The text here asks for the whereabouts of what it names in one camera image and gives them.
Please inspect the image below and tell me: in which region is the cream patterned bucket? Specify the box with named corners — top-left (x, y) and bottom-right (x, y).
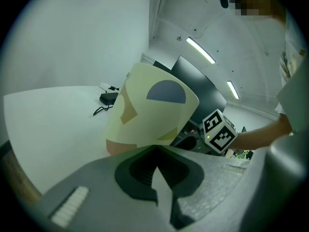
top-left (103, 62), bottom-right (200, 157)

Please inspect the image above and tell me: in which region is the large curved black monitor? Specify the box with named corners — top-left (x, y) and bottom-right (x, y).
top-left (170, 55), bottom-right (227, 125)

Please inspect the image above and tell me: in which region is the black power adapter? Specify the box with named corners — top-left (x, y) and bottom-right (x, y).
top-left (100, 92), bottom-right (119, 106)

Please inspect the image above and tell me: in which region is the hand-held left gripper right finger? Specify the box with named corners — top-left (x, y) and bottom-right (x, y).
top-left (157, 145), bottom-right (252, 232)

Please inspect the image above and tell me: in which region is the person's right forearm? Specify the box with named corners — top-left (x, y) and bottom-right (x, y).
top-left (226, 114), bottom-right (293, 152)

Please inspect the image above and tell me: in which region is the black power cable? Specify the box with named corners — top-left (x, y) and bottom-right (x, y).
top-left (93, 104), bottom-right (114, 117)

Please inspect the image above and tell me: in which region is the person's head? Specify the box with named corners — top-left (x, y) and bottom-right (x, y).
top-left (229, 0), bottom-right (288, 25)

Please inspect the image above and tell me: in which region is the white power strip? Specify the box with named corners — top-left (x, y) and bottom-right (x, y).
top-left (98, 82), bottom-right (114, 91)

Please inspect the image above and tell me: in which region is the long ceiling light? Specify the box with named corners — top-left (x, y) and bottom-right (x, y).
top-left (226, 80), bottom-right (239, 100)
top-left (185, 36), bottom-right (216, 64)

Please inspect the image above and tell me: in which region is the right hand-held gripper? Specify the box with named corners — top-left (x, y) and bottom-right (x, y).
top-left (170, 109), bottom-right (239, 155)

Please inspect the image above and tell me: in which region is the black desktop computer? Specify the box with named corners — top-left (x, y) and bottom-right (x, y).
top-left (153, 60), bottom-right (172, 73)

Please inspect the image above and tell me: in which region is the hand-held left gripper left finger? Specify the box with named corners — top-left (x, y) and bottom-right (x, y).
top-left (26, 145), bottom-right (176, 232)

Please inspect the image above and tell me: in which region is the person's white printed shirt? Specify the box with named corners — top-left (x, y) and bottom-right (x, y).
top-left (275, 8), bottom-right (307, 116)

